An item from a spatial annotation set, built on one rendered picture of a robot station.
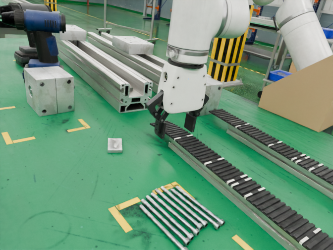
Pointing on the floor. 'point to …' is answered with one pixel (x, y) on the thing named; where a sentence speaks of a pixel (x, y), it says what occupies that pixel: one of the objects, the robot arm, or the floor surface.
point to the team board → (129, 27)
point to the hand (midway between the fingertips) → (175, 128)
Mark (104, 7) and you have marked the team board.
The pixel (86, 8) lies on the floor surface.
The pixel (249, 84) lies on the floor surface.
